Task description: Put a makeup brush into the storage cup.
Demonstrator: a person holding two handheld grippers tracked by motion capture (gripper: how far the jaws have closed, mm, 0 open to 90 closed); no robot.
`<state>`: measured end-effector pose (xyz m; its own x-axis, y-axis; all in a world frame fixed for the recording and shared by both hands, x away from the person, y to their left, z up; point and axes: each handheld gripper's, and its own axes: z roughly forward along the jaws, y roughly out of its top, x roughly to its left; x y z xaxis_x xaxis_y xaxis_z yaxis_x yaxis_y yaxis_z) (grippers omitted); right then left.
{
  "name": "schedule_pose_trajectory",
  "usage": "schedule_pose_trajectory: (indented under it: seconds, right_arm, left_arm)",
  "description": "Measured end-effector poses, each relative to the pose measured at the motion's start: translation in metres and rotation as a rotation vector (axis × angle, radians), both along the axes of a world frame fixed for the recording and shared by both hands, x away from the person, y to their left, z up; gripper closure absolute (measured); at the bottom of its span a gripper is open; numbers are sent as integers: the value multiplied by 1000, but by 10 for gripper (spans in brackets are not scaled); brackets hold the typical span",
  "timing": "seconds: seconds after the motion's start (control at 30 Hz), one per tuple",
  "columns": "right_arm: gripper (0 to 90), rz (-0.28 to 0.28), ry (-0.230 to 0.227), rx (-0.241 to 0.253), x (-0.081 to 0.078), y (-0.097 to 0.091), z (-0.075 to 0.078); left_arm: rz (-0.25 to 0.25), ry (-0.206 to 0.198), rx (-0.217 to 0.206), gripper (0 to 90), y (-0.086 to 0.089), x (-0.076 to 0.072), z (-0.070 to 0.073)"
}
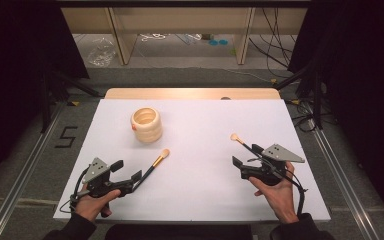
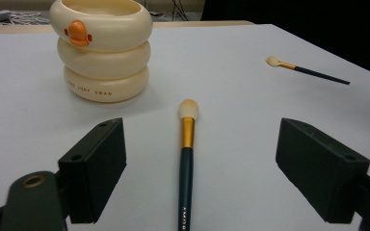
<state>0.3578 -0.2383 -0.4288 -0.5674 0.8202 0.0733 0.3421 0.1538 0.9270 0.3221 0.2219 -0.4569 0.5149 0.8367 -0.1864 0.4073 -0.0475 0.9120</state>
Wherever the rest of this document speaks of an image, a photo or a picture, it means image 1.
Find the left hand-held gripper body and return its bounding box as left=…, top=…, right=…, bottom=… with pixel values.
left=81, top=157, right=135, bottom=198

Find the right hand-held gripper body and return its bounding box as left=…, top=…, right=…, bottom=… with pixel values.
left=240, top=143, right=306, bottom=187

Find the small black makeup brush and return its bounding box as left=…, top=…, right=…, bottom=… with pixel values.
left=229, top=133, right=275, bottom=170

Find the large black makeup brush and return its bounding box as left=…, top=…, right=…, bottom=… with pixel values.
left=133, top=148, right=171, bottom=193

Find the ribbed cream brush holder cup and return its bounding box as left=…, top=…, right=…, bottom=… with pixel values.
left=130, top=106, right=164, bottom=144

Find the person's left hand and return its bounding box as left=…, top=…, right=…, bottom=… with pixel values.
left=74, top=184, right=122, bottom=223

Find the person's right hand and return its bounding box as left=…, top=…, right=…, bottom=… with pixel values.
left=248, top=161, right=300, bottom=224

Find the white table mat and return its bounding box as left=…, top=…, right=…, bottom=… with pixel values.
left=53, top=98, right=332, bottom=223

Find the black metal stand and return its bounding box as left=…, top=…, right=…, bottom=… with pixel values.
left=39, top=69, right=102, bottom=134
left=273, top=61, right=326, bottom=130

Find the person's dark lap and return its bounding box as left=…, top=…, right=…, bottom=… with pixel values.
left=104, top=223, right=254, bottom=240

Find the black curtain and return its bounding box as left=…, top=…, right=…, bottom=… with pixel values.
left=288, top=0, right=384, bottom=231
left=0, top=0, right=90, bottom=193

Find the clear plastic bag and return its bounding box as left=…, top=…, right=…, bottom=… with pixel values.
left=87, top=37, right=118, bottom=68

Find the beige wooden desk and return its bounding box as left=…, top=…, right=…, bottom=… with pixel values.
left=60, top=7, right=309, bottom=66

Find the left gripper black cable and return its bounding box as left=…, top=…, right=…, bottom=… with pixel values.
left=59, top=166, right=92, bottom=214

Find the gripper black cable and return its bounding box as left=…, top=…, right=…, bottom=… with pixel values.
left=273, top=163, right=308, bottom=217
left=59, top=166, right=92, bottom=214

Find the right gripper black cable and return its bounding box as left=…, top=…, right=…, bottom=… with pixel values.
left=273, top=163, right=308, bottom=217

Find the aluminium floor rail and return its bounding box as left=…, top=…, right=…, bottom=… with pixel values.
left=312, top=126, right=383, bottom=240
left=0, top=102, right=66, bottom=240

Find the bundle of black floor cables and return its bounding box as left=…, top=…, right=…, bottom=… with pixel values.
left=248, top=7, right=298, bottom=79

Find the white coiled cable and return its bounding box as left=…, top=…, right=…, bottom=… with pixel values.
left=139, top=32, right=169, bottom=42

